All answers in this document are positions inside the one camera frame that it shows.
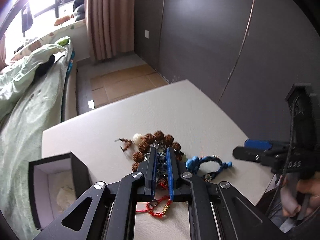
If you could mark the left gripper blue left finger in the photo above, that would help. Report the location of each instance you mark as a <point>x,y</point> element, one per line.
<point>149,170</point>

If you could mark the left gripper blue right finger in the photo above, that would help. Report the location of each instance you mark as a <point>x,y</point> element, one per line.
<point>179,189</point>

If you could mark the black jewelry box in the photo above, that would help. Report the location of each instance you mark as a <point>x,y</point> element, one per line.
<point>45,178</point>

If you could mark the white low table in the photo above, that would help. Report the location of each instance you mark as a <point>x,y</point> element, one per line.
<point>114,139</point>

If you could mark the cardboard floor sheets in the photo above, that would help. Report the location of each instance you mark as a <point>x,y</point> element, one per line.
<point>121,84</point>

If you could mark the dark grey wardrobe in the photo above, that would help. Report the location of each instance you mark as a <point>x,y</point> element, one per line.
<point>245,55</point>

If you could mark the bed with green sheet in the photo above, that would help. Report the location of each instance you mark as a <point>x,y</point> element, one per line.
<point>39,108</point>

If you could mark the black item on bed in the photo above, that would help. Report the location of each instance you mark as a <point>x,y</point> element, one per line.
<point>43,68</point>

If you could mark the patterned windowsill cushion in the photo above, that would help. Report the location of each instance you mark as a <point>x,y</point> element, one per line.
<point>77,31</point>

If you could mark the light green duvet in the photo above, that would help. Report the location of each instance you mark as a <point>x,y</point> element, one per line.
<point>19,76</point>

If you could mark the pink right curtain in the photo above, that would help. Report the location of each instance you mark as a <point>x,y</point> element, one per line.
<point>110,27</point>

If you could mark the orange plush toy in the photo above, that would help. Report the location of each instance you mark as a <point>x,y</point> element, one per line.
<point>62,20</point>

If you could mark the dark blue cushion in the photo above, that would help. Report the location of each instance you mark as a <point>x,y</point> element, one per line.
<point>79,10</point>

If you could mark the dark hanging clothes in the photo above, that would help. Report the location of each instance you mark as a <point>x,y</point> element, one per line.
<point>27,19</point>

